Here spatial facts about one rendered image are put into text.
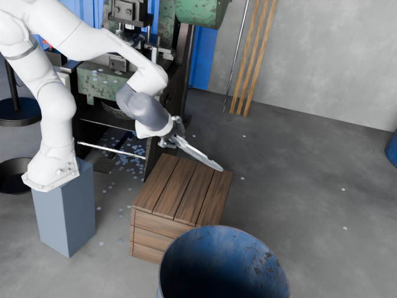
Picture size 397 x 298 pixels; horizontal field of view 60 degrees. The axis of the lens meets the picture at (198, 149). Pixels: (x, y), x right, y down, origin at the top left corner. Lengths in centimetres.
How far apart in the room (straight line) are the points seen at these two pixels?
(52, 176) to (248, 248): 79
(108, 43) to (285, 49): 219
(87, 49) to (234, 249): 87
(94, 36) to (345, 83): 252
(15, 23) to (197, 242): 91
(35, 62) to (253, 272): 105
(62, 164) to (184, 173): 57
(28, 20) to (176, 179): 92
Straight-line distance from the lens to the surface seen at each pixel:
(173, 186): 158
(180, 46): 215
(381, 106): 340
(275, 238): 198
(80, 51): 104
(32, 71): 123
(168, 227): 150
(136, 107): 102
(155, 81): 109
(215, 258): 142
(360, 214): 239
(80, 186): 153
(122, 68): 184
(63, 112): 123
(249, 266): 139
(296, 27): 302
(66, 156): 143
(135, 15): 184
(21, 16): 107
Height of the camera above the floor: 142
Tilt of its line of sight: 36 degrees down
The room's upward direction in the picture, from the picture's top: 11 degrees clockwise
